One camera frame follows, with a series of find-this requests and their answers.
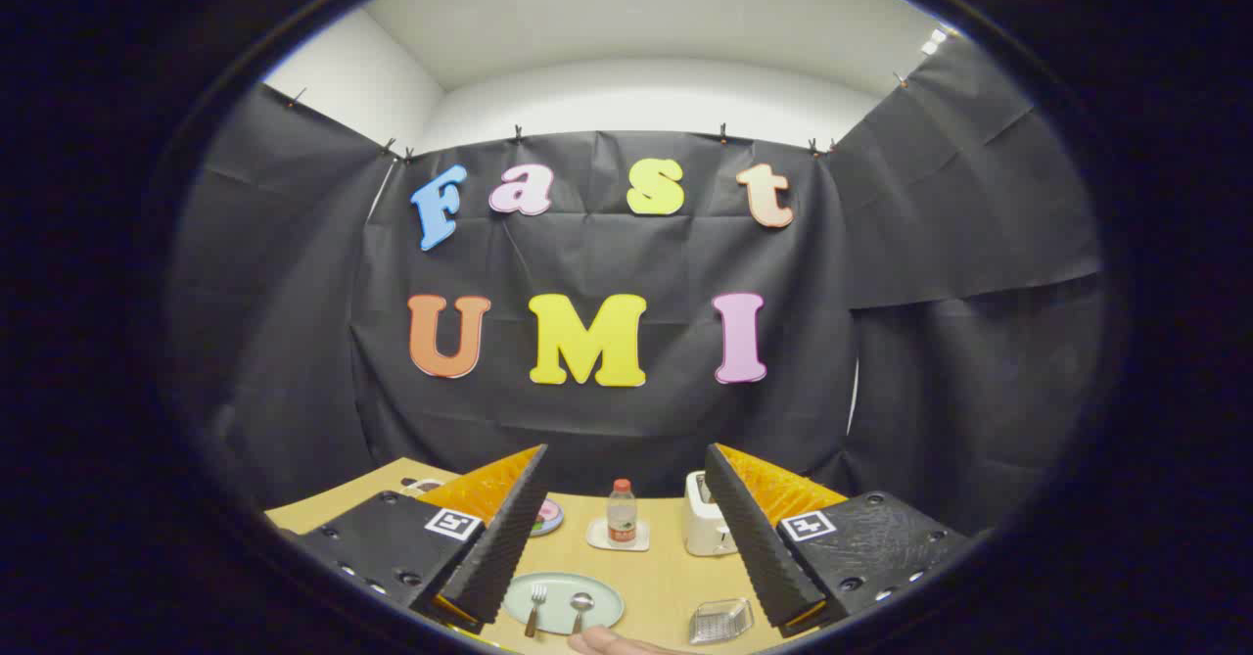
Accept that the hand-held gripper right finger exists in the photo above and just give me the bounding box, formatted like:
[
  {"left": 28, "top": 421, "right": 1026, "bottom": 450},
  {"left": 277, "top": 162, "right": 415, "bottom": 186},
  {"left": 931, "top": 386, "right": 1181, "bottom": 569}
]
[{"left": 703, "top": 443, "right": 975, "bottom": 636}]

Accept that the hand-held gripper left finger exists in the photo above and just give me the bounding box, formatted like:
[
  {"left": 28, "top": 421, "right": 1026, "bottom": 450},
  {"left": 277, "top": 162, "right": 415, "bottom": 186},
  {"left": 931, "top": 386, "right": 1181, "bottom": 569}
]
[{"left": 279, "top": 444, "right": 549, "bottom": 636}]

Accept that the white toaster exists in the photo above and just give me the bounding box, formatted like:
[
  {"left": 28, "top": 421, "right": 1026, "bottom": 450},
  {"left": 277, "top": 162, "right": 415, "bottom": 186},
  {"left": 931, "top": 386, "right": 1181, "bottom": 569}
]
[{"left": 683, "top": 471, "right": 740, "bottom": 557}]

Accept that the white square coaster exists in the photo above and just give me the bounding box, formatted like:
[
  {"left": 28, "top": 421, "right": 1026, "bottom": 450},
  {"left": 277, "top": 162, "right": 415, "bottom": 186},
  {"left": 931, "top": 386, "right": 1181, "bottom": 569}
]
[{"left": 585, "top": 518, "right": 651, "bottom": 552}]

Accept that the clear plastic water bottle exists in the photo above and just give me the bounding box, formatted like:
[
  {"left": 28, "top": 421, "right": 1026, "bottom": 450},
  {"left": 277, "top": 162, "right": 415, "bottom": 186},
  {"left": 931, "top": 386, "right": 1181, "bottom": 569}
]
[{"left": 606, "top": 479, "right": 638, "bottom": 547}]

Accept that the light green plate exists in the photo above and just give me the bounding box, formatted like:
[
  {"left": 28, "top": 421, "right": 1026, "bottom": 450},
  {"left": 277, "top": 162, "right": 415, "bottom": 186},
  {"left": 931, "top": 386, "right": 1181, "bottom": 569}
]
[{"left": 504, "top": 572, "right": 626, "bottom": 636}]

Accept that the black backdrop cloth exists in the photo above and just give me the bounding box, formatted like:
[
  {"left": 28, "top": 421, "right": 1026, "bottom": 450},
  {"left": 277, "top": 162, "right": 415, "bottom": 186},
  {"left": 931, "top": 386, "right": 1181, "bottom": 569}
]
[{"left": 166, "top": 38, "right": 1107, "bottom": 538}]

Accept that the clear wire cutlery rack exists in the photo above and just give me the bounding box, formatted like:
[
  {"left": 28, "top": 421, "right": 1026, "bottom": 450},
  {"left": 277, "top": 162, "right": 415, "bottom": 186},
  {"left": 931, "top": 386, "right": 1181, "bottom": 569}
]
[{"left": 688, "top": 597, "right": 755, "bottom": 645}]

